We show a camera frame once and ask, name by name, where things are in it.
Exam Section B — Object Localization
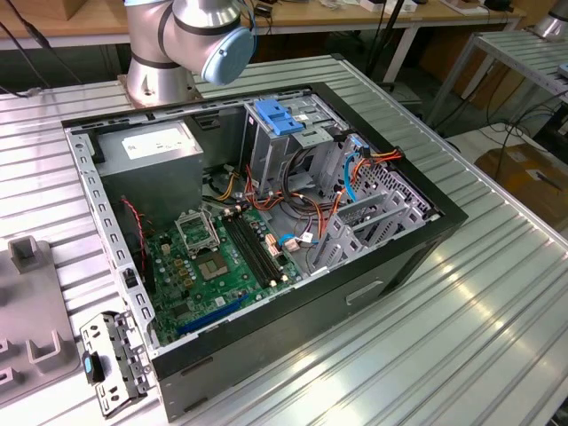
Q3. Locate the large cardboard box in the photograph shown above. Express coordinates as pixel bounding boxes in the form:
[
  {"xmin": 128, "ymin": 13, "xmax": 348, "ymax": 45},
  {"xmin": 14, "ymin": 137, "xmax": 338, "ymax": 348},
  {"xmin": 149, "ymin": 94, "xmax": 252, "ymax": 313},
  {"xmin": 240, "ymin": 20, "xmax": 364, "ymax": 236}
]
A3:
[{"xmin": 474, "ymin": 141, "xmax": 568, "ymax": 223}]

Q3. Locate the orange red wire bundle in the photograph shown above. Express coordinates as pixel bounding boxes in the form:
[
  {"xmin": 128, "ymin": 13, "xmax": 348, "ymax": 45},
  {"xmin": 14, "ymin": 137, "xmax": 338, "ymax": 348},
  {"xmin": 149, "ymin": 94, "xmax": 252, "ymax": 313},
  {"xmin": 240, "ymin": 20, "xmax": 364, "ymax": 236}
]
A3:
[{"xmin": 243, "ymin": 164, "xmax": 323, "ymax": 223}]

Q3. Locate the grey optical drive cage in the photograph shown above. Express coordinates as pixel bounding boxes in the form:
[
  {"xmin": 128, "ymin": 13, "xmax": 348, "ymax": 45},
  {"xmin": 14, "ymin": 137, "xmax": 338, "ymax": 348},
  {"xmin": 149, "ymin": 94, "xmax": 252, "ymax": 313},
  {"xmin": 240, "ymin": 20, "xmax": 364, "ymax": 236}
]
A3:
[{"xmin": 241, "ymin": 91, "xmax": 351, "ymax": 199}]

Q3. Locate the red black twisted wire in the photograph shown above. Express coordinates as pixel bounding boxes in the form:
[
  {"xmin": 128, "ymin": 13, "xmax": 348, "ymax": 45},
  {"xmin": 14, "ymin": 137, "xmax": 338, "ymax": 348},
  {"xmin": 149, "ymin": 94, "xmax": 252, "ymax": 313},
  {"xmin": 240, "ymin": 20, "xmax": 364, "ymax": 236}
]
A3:
[{"xmin": 120, "ymin": 197, "xmax": 148, "ymax": 272}]

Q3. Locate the grey metal disk bay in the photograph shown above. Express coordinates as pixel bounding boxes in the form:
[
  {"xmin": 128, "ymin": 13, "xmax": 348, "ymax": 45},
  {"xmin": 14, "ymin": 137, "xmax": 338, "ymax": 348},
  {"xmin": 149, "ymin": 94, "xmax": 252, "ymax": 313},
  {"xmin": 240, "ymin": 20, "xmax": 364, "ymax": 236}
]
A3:
[{"xmin": 308, "ymin": 132, "xmax": 443, "ymax": 276}]

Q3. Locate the orange red disk power wire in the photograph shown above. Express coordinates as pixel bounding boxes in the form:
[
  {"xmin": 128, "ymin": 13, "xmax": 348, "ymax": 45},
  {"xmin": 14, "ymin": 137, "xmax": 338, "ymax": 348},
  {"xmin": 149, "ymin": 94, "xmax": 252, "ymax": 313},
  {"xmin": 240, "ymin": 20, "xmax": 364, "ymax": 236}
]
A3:
[{"xmin": 317, "ymin": 146, "xmax": 403, "ymax": 243}]

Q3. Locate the black RAM slot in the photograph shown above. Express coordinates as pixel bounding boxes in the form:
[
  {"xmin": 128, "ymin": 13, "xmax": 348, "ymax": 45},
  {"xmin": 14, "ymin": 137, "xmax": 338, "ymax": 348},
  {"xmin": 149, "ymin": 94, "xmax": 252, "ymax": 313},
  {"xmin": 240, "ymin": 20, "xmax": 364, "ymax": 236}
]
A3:
[
  {"xmin": 228, "ymin": 212, "xmax": 275, "ymax": 287},
  {"xmin": 241, "ymin": 208, "xmax": 288, "ymax": 281},
  {"xmin": 234, "ymin": 210, "xmax": 281, "ymax": 284},
  {"xmin": 223, "ymin": 215, "xmax": 270, "ymax": 288}
]

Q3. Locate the black PC case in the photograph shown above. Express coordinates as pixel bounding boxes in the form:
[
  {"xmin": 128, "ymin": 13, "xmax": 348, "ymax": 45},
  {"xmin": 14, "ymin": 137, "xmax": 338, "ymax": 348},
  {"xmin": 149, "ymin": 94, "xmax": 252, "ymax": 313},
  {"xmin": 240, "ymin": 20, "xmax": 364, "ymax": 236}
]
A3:
[{"xmin": 59, "ymin": 82, "xmax": 470, "ymax": 422}]

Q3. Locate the wooden desk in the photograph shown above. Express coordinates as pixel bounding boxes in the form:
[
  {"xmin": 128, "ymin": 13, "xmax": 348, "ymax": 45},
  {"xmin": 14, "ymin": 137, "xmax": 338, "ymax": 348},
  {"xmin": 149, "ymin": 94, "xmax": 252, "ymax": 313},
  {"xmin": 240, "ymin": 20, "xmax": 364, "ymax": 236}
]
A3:
[{"xmin": 0, "ymin": 0, "xmax": 529, "ymax": 88}]

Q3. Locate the brown cardboard box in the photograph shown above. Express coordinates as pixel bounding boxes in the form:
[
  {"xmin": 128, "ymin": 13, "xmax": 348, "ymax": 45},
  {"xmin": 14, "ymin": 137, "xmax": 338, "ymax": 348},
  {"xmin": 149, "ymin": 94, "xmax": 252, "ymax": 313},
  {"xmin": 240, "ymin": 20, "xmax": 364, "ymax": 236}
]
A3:
[{"xmin": 456, "ymin": 43, "xmax": 527, "ymax": 112}]

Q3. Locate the blue data wire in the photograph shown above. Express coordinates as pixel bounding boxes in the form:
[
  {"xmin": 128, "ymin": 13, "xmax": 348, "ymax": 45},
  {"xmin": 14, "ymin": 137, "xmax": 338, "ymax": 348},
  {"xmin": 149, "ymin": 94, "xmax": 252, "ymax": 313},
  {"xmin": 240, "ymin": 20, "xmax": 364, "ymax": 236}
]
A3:
[{"xmin": 342, "ymin": 135, "xmax": 372, "ymax": 206}]

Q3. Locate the yellow black power wire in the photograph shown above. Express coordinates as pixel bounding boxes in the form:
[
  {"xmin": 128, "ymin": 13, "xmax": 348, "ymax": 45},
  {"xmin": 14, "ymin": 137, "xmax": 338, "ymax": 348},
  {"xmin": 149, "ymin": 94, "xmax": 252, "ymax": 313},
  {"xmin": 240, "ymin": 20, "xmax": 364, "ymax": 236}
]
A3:
[{"xmin": 206, "ymin": 163, "xmax": 244, "ymax": 201}]

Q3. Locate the CPU socket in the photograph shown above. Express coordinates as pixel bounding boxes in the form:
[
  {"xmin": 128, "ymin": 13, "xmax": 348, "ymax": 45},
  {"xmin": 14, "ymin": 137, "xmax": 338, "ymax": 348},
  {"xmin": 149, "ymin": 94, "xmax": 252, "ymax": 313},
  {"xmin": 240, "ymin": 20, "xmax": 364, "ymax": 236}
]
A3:
[{"xmin": 194, "ymin": 250, "xmax": 232, "ymax": 285}]

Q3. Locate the metal slot bracket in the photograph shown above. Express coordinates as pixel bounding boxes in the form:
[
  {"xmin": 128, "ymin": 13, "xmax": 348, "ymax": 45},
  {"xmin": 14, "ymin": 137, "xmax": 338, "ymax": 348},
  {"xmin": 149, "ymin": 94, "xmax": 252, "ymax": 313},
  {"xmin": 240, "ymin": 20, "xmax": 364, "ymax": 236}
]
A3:
[{"xmin": 78, "ymin": 310, "xmax": 156, "ymax": 418}]

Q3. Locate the metal socket cover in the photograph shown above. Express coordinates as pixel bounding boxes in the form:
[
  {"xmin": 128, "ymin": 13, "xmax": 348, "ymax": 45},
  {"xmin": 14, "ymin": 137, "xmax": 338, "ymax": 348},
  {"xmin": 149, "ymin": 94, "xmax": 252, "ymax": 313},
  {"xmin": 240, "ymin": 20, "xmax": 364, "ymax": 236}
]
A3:
[{"xmin": 174, "ymin": 211, "xmax": 222, "ymax": 258}]

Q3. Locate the black cable with metal connector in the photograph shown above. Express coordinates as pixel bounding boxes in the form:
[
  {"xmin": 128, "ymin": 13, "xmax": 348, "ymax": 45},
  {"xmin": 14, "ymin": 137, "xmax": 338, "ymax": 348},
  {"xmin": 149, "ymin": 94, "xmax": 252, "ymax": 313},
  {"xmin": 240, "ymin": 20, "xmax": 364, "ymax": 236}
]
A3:
[{"xmin": 0, "ymin": 20, "xmax": 85, "ymax": 99}]

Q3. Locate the blue wire with pale plug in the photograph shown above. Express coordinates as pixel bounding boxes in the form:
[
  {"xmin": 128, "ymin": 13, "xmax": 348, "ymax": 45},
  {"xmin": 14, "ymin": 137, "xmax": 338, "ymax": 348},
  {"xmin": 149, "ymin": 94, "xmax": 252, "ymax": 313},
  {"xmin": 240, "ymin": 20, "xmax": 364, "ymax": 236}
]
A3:
[{"xmin": 278, "ymin": 233, "xmax": 321, "ymax": 254}]

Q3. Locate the black case fan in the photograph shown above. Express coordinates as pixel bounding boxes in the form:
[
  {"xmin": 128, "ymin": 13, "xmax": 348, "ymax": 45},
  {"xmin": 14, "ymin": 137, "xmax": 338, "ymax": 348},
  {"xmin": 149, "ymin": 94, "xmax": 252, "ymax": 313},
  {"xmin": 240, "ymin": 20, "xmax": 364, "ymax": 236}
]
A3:
[{"xmin": 118, "ymin": 194, "xmax": 157, "ymax": 295}]

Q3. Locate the green motherboard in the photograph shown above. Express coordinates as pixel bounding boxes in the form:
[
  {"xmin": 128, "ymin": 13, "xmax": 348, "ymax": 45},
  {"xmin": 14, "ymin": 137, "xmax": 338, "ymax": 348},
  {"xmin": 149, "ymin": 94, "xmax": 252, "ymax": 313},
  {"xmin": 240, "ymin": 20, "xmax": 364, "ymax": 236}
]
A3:
[{"xmin": 144, "ymin": 206, "xmax": 307, "ymax": 350}]

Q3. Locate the blue plastic drive latch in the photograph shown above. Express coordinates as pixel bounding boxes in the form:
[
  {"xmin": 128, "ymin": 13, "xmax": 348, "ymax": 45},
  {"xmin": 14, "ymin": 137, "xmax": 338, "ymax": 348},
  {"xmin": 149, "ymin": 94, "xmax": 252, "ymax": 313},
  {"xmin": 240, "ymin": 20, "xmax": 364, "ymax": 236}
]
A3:
[{"xmin": 255, "ymin": 98, "xmax": 305, "ymax": 138}]

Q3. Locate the black wire bundle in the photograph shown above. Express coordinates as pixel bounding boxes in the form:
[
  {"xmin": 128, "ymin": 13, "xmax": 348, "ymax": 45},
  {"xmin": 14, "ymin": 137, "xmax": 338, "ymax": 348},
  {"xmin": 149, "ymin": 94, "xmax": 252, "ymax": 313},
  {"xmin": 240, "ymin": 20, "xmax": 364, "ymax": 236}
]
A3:
[{"xmin": 283, "ymin": 148, "xmax": 320, "ymax": 209}]

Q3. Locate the blue expansion slot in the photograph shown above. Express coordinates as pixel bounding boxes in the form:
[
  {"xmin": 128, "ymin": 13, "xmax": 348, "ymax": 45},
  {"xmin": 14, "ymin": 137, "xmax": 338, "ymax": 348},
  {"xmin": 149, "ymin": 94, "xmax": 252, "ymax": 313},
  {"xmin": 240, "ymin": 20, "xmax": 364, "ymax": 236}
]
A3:
[{"xmin": 176, "ymin": 295, "xmax": 249, "ymax": 338}]

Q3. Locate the grey power supply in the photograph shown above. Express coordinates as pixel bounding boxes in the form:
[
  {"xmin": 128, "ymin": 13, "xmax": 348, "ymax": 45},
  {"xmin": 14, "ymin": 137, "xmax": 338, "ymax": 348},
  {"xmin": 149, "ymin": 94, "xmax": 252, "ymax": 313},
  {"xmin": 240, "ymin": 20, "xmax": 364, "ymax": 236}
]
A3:
[{"xmin": 91, "ymin": 118, "xmax": 206, "ymax": 227}]

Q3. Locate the grey parts rack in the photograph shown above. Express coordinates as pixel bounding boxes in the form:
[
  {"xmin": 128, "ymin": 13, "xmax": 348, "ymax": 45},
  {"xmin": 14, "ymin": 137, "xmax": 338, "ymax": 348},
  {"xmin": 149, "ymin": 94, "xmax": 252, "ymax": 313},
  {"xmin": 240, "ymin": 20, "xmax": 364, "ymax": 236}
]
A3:
[{"xmin": 0, "ymin": 237, "xmax": 83, "ymax": 407}]

